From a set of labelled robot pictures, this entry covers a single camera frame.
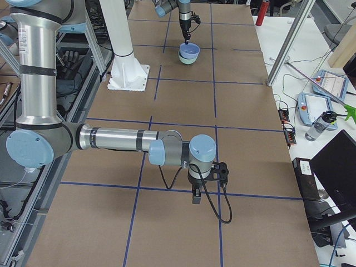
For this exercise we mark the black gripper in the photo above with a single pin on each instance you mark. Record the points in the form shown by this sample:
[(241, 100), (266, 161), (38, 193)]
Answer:
[(195, 182)]

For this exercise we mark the blue bowl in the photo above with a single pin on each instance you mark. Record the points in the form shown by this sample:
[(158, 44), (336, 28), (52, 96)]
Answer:
[(189, 50)]

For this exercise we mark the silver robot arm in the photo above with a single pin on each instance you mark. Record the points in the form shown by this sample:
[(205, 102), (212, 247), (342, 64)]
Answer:
[(41, 136)]

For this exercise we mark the green bowl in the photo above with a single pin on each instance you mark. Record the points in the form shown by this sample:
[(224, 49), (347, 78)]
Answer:
[(187, 61)]

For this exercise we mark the red bottle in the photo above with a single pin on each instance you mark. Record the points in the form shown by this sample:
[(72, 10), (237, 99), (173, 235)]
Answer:
[(262, 12)]

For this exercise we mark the black box device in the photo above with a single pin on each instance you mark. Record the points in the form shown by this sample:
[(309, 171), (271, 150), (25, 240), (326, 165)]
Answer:
[(305, 178)]

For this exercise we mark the lower orange black connector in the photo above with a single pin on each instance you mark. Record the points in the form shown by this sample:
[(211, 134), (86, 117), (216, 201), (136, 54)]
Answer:
[(289, 133)]

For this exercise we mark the orange black connector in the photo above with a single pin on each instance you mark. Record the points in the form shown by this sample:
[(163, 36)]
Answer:
[(289, 133), (284, 115)]

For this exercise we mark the upper orange black connector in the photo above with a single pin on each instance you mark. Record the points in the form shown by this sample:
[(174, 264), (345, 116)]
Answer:
[(284, 115)]

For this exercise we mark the black monitor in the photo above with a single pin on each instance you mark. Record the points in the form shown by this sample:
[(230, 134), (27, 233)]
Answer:
[(334, 166)]

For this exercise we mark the near teach pendant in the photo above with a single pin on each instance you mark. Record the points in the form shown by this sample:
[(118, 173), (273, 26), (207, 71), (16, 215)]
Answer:
[(311, 106)]

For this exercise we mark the teach pendant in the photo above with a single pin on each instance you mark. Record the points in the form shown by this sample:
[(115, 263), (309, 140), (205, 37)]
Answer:
[(334, 83), (311, 106)]

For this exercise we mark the grey office chair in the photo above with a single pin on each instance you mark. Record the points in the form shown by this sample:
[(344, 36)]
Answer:
[(336, 32)]

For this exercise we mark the clear water bottle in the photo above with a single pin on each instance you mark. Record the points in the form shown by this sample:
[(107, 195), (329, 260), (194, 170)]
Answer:
[(326, 119)]

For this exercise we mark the far teach pendant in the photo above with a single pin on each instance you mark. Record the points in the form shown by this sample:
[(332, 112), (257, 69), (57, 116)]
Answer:
[(334, 83)]

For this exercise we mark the wooden board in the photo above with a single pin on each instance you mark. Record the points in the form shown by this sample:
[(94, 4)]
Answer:
[(344, 51)]

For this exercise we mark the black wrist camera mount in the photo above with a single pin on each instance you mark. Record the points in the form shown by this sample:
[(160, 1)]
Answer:
[(219, 172)]

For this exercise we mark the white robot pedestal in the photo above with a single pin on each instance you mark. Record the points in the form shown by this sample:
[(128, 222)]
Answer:
[(126, 73)]

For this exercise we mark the aluminium frame post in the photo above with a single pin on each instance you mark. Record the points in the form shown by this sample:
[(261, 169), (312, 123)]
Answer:
[(289, 40)]

